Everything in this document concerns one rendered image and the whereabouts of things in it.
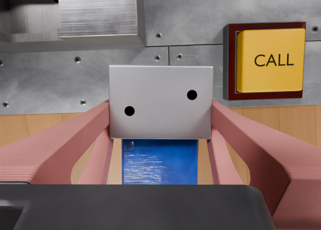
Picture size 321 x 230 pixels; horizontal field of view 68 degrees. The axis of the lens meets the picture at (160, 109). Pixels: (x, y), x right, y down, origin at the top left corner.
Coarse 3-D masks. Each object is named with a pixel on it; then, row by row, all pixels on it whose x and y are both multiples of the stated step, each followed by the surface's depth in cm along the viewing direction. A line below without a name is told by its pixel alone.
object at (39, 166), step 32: (64, 128) 8; (96, 128) 10; (0, 160) 6; (32, 160) 6; (64, 160) 7; (96, 160) 11; (0, 192) 5; (32, 192) 5; (64, 192) 5; (96, 192) 5; (128, 192) 5; (160, 192) 5; (192, 192) 5; (224, 192) 5; (256, 192) 5; (0, 224) 5; (32, 224) 4; (64, 224) 4; (96, 224) 4; (128, 224) 4; (160, 224) 4; (192, 224) 4; (224, 224) 4; (256, 224) 4
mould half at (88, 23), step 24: (72, 0) 17; (96, 0) 17; (120, 0) 17; (72, 24) 17; (96, 24) 17; (120, 24) 17; (144, 24) 25; (0, 48) 22; (24, 48) 23; (48, 48) 24; (72, 48) 24; (96, 48) 25; (120, 48) 26; (144, 48) 26
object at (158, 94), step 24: (120, 72) 11; (144, 72) 11; (168, 72) 11; (192, 72) 11; (120, 96) 11; (144, 96) 11; (168, 96) 11; (192, 96) 13; (120, 120) 11; (144, 120) 11; (168, 120) 12; (192, 120) 12; (144, 144) 13; (168, 144) 13; (192, 144) 13; (144, 168) 13; (168, 168) 13; (192, 168) 13
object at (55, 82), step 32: (160, 0) 26; (192, 0) 26; (224, 0) 26; (256, 0) 26; (288, 0) 26; (320, 0) 26; (160, 32) 26; (192, 32) 26; (320, 32) 26; (0, 64) 27; (32, 64) 27; (64, 64) 27; (96, 64) 27; (128, 64) 27; (160, 64) 27; (192, 64) 27; (320, 64) 26; (0, 96) 27; (32, 96) 27; (64, 96) 27; (96, 96) 27; (320, 96) 27
